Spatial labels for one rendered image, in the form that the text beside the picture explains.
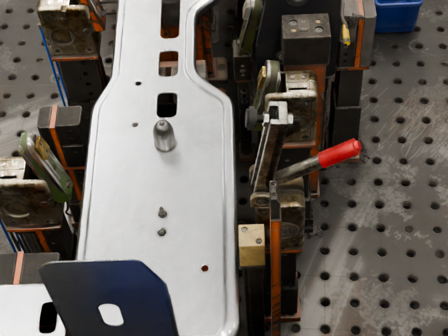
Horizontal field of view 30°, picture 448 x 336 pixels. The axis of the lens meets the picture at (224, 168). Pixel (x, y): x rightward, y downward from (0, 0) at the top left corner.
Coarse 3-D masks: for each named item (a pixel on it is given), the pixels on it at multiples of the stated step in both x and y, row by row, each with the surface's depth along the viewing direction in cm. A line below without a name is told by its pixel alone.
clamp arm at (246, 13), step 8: (248, 0) 130; (256, 0) 128; (248, 8) 129; (256, 8) 128; (248, 16) 130; (256, 16) 129; (248, 24) 131; (256, 24) 131; (240, 32) 137; (248, 32) 132; (256, 32) 132; (240, 40) 136; (248, 40) 134; (240, 48) 135; (248, 48) 135
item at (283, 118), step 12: (252, 108) 100; (276, 108) 101; (252, 120) 100; (264, 120) 100; (276, 120) 99; (288, 120) 101; (264, 132) 105; (276, 132) 100; (264, 144) 107; (276, 144) 102; (264, 156) 104; (276, 156) 104; (264, 168) 106; (276, 168) 106; (252, 180) 113; (264, 180) 108
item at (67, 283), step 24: (48, 264) 75; (72, 264) 75; (96, 264) 75; (120, 264) 75; (144, 264) 76; (48, 288) 79; (72, 288) 79; (96, 288) 79; (120, 288) 79; (144, 288) 79; (72, 312) 83; (96, 312) 83; (144, 312) 83; (168, 312) 83
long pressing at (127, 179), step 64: (128, 0) 144; (192, 0) 143; (128, 64) 135; (192, 64) 134; (128, 128) 127; (192, 128) 127; (128, 192) 121; (192, 192) 120; (128, 256) 114; (192, 256) 114; (192, 320) 108
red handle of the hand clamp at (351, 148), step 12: (348, 144) 105; (360, 144) 106; (324, 156) 107; (336, 156) 106; (348, 156) 106; (288, 168) 110; (300, 168) 109; (312, 168) 108; (276, 180) 110; (288, 180) 110
